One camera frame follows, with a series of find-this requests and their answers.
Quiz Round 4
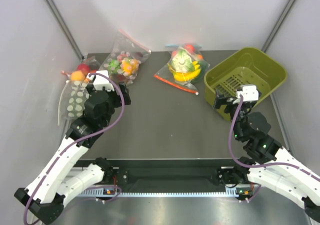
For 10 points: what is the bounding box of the yellow fake banana bunch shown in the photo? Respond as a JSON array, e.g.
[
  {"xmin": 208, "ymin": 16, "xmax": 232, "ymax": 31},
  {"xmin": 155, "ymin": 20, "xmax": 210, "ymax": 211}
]
[{"xmin": 171, "ymin": 61, "xmax": 202, "ymax": 82}]

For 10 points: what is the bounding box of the red-zip bag with food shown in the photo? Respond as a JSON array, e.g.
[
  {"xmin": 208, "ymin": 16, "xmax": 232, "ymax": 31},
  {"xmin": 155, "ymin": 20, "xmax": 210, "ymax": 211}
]
[{"xmin": 154, "ymin": 43, "xmax": 210, "ymax": 95}]

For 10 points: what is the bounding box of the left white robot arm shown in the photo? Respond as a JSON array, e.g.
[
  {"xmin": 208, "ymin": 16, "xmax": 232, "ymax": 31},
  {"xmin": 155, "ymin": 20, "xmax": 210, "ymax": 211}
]
[{"xmin": 14, "ymin": 83, "xmax": 131, "ymax": 225}]

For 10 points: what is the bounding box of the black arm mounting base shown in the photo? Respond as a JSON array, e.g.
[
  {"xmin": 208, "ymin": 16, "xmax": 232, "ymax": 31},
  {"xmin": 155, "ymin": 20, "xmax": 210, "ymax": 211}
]
[{"xmin": 101, "ymin": 158, "xmax": 251, "ymax": 193}]

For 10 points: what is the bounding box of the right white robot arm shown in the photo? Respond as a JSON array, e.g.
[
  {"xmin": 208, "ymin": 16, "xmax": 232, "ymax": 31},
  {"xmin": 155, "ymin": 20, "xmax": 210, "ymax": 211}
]
[{"xmin": 213, "ymin": 84, "xmax": 320, "ymax": 222}]

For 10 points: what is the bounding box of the white-dotted bag with fruit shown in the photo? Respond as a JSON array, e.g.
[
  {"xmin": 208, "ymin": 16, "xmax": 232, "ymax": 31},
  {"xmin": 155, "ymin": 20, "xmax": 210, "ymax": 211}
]
[{"xmin": 57, "ymin": 80, "xmax": 89, "ymax": 126}]

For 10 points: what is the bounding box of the left clear fruit bag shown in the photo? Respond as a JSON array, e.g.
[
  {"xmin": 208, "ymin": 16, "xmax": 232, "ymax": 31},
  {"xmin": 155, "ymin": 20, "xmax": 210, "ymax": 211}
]
[{"xmin": 60, "ymin": 56, "xmax": 101, "ymax": 83}]

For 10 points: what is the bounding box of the pink-zip dotted bag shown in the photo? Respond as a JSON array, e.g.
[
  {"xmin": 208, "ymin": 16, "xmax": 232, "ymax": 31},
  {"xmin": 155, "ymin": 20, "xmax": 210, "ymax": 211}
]
[{"xmin": 99, "ymin": 30, "xmax": 152, "ymax": 85}]

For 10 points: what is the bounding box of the fake green red mango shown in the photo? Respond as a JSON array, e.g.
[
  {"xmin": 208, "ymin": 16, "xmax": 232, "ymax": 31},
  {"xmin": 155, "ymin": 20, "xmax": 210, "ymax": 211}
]
[{"xmin": 197, "ymin": 54, "xmax": 204, "ymax": 60}]

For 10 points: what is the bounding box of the blue-zip bag with fruit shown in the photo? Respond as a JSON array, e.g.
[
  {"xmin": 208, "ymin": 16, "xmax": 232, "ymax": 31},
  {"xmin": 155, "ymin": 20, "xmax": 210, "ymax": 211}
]
[{"xmin": 165, "ymin": 43, "xmax": 204, "ymax": 60}]

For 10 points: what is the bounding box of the fake red apple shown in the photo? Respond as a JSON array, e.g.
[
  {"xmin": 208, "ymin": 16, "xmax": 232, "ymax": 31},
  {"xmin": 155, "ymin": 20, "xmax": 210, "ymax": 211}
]
[{"xmin": 184, "ymin": 44, "xmax": 196, "ymax": 53}]

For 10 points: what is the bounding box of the olive green plastic basket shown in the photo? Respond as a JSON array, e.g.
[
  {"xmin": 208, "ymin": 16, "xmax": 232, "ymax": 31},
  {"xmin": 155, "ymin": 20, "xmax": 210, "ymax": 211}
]
[{"xmin": 204, "ymin": 47, "xmax": 287, "ymax": 106}]

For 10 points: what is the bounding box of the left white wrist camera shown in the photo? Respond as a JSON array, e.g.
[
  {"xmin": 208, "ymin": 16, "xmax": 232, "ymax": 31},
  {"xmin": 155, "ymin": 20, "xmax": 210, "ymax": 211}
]
[{"xmin": 87, "ymin": 73, "xmax": 115, "ymax": 92}]

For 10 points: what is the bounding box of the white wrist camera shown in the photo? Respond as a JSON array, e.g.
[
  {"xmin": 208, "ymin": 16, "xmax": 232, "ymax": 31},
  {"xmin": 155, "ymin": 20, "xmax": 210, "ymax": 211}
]
[
  {"xmin": 87, "ymin": 73, "xmax": 115, "ymax": 92},
  {"xmin": 236, "ymin": 84, "xmax": 259, "ymax": 102}
]

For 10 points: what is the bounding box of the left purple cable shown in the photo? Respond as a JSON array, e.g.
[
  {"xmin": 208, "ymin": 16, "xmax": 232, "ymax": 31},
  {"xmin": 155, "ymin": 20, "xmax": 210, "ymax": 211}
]
[{"xmin": 23, "ymin": 72, "xmax": 126, "ymax": 225}]

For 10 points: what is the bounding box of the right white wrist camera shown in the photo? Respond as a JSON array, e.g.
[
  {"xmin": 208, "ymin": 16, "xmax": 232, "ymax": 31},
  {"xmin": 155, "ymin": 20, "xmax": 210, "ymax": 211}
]
[{"xmin": 236, "ymin": 84, "xmax": 259, "ymax": 102}]

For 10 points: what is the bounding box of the grey slotted cable duct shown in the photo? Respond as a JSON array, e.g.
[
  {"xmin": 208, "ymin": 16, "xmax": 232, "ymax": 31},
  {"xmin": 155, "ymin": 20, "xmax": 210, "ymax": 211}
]
[{"xmin": 78, "ymin": 187, "xmax": 253, "ymax": 199}]

